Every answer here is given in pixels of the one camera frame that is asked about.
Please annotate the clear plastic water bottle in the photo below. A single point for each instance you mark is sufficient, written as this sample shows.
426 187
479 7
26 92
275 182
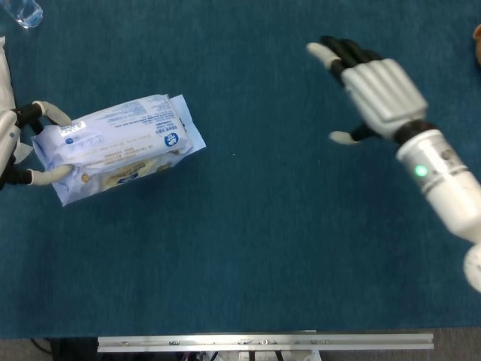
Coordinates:
26 13

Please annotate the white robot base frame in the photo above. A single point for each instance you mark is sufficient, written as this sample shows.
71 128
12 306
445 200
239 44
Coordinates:
244 356

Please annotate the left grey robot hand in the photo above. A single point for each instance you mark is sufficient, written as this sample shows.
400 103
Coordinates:
7 131

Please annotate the brown plush toy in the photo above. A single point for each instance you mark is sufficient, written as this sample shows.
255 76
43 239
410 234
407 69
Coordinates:
478 45

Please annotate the aluminium rail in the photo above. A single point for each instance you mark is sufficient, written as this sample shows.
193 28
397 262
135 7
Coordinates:
263 342

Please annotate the white plastic bag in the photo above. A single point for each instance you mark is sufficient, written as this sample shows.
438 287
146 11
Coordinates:
4 75

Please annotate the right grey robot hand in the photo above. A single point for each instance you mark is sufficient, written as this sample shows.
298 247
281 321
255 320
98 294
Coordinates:
387 94

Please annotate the teal table cloth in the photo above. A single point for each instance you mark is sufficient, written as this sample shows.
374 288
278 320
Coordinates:
263 244

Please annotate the blue white wipes pack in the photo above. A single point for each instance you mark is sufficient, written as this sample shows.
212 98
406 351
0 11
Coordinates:
124 143

